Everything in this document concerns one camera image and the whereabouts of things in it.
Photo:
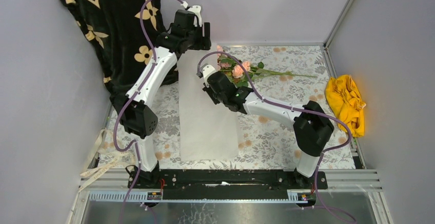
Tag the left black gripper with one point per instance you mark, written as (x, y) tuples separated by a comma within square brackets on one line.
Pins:
[(201, 42)]

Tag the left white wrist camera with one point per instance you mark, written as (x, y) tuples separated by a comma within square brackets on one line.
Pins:
[(196, 9)]

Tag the aluminium frame rail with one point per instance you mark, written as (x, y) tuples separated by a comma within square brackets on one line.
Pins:
[(339, 180)]

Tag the yellow cloth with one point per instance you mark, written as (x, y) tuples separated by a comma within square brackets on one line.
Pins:
[(345, 100)]

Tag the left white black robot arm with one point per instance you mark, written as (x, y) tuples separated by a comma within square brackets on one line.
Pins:
[(136, 122)]

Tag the pink fake flower bouquet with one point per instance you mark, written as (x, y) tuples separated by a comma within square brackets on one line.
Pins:
[(238, 74)]

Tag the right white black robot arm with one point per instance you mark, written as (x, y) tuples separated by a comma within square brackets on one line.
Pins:
[(312, 129)]

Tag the cream printed ribbon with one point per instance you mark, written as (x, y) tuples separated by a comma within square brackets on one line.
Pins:
[(98, 161)]

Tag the floral patterned table mat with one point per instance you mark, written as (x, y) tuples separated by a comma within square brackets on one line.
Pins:
[(263, 144)]

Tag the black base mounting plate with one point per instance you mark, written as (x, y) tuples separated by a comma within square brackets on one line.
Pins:
[(176, 184)]

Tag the white translucent wrapping paper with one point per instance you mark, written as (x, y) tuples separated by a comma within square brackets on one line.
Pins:
[(207, 131)]

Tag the black blanket with cream flowers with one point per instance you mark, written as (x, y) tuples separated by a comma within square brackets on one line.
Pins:
[(121, 32)]

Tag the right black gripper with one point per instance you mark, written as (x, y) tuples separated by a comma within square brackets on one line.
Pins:
[(208, 90)]

